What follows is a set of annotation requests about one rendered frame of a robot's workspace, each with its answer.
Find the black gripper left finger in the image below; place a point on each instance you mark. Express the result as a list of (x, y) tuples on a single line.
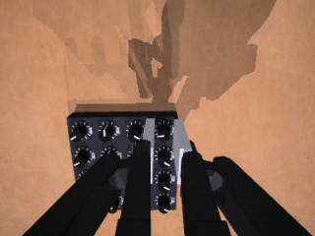
[(83, 207)]

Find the black knob box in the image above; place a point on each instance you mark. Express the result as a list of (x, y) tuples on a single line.
[(95, 134)]

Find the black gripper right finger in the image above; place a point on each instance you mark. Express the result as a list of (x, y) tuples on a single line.
[(247, 207)]

